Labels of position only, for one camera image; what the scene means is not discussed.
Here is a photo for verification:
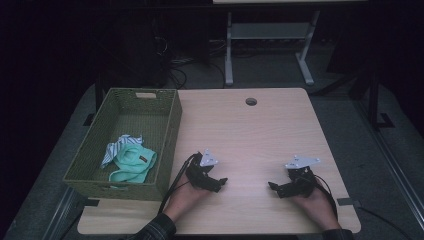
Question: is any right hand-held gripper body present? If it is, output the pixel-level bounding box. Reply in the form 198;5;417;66
276;154;322;200

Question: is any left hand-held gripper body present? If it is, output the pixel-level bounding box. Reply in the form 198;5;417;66
185;148;222;193

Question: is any mint green underwear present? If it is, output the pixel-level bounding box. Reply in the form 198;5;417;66
108;143;158;184

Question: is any green woven basket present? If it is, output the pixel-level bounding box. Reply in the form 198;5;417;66
62;87;184;202

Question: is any blue white striped underwear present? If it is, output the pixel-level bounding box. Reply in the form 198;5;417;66
100;134;144;170

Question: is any person's right hand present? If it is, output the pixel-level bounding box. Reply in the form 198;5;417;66
292;181;342;232

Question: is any person's left hand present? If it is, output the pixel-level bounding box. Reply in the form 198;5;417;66
162;173;210;222

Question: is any grey tape strip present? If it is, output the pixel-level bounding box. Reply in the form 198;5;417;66
336;197;362;208

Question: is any black metal stand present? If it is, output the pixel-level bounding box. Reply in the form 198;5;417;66
349;65;396;132

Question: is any left hand-held gripper black cable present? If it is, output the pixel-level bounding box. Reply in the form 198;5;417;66
157;152;202;215

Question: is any hand-held gripper black cable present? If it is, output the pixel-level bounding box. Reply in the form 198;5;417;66
311;174;340;222
157;152;202;215

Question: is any right hand-held gripper black cable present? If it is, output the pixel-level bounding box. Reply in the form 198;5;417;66
311;174;340;222

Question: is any black floor cable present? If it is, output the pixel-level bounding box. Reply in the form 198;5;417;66
357;206;415;240

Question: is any metal floor rail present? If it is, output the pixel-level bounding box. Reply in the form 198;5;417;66
352;98;424;232
40;186;85;240

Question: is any tangle of black floor cables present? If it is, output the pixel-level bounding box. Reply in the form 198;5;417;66
151;35;228;90

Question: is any white metal table frame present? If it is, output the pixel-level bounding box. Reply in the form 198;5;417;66
223;9;321;87

